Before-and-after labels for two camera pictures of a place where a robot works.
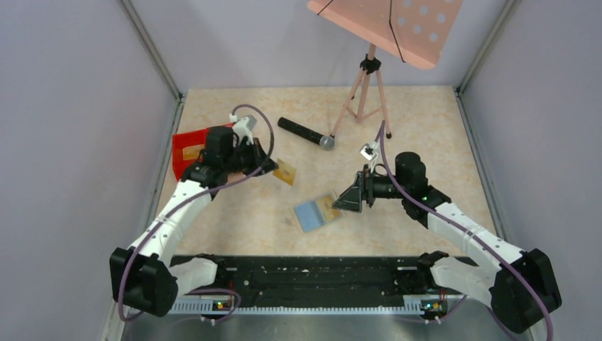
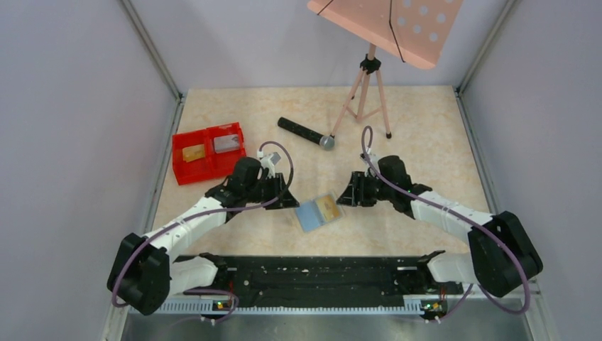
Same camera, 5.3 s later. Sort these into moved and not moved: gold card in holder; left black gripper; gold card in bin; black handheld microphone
Moved: left black gripper
Not moved: black handheld microphone; gold card in holder; gold card in bin
